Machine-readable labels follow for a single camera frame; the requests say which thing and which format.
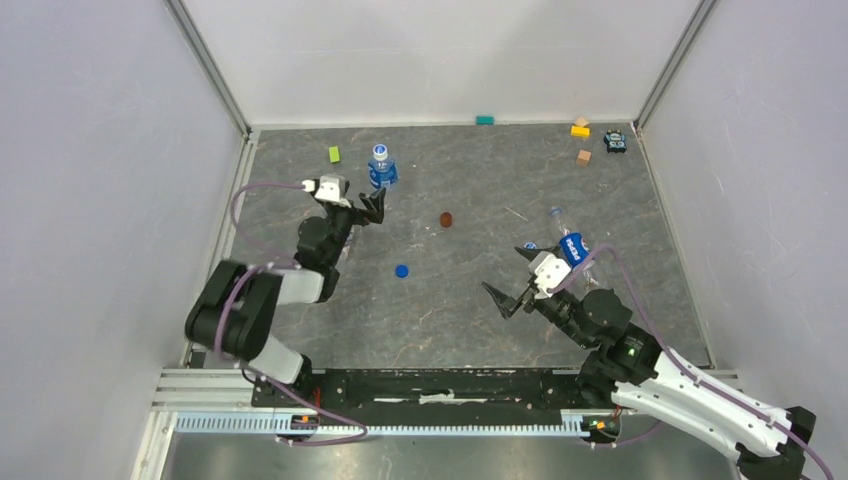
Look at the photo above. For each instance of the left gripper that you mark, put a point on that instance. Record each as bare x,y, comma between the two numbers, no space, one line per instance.
362,217

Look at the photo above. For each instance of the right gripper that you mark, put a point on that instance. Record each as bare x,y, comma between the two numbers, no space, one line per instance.
506,304

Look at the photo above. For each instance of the blue label Pocari bottle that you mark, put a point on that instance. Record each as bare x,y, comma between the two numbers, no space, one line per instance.
383,174

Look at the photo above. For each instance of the white blue Pocari cap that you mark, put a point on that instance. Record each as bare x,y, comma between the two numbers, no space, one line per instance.
380,152

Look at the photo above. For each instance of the red label clear bottle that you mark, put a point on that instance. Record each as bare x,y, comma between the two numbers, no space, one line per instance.
347,247

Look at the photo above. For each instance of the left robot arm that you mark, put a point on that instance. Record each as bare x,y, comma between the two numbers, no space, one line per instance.
234,312

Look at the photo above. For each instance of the Pepsi label clear bottle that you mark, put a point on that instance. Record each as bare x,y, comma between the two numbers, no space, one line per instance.
575,252

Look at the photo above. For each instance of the solid blue bottle cap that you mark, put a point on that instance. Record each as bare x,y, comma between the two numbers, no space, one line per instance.
401,271

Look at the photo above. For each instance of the green block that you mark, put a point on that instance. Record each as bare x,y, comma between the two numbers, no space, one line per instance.
334,154

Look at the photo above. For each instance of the tan cube block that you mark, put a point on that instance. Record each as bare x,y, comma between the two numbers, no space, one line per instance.
583,158

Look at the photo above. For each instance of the yellow block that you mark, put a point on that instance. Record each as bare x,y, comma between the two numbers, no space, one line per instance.
580,132

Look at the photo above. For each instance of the black blue toy car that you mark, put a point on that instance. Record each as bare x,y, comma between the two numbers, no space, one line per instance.
615,141

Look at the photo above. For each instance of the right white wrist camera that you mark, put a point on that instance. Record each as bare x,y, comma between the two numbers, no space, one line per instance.
547,272

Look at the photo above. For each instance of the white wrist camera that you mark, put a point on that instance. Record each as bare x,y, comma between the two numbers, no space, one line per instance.
330,189
547,272

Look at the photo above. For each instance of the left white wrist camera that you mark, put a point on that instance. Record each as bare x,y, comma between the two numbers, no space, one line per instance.
330,189

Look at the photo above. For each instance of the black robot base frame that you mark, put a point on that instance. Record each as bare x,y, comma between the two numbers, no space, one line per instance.
450,397

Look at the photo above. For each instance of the white slotted cable duct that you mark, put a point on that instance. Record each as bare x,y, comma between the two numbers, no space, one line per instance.
291,425

